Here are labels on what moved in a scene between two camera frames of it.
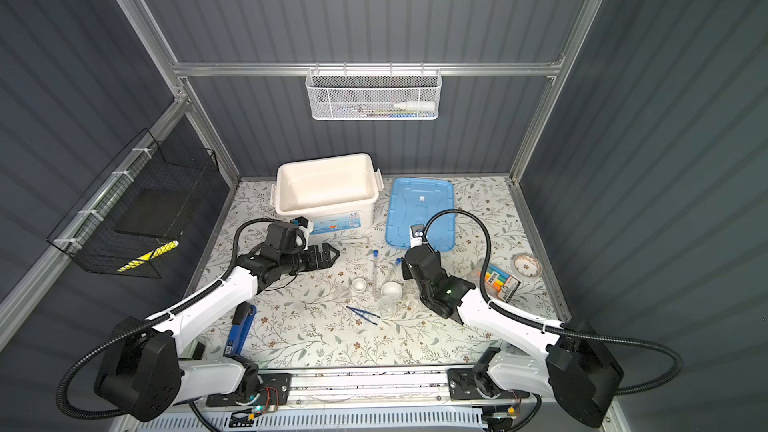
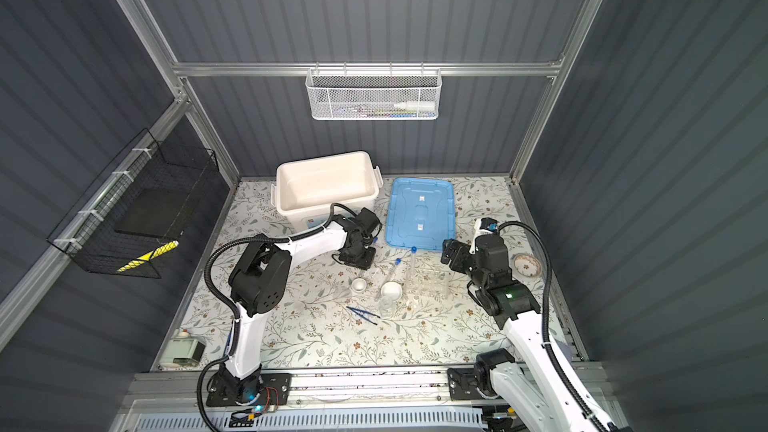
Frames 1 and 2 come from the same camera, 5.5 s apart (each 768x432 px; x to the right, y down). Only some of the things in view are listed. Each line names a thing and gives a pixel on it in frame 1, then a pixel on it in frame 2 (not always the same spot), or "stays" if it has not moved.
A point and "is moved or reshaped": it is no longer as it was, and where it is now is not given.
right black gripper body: x=406 y=269 -> x=466 y=261
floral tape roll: x=527 y=265 stays
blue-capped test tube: x=398 y=271 stays
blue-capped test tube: x=375 y=275 is moved or reshaped
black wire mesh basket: x=134 y=218 stays
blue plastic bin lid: x=414 y=202 stays
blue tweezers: x=365 y=312 stays
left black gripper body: x=304 y=260 -> x=364 y=257
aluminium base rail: x=391 y=387 stays
